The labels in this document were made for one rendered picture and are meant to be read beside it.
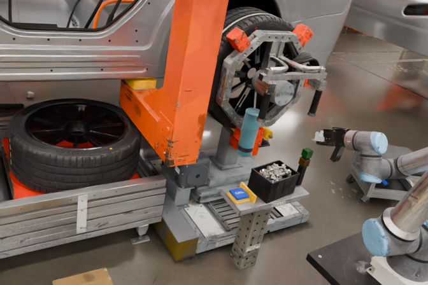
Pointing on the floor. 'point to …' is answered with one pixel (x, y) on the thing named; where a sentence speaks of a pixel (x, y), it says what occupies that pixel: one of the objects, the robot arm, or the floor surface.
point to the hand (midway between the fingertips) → (314, 141)
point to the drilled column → (249, 238)
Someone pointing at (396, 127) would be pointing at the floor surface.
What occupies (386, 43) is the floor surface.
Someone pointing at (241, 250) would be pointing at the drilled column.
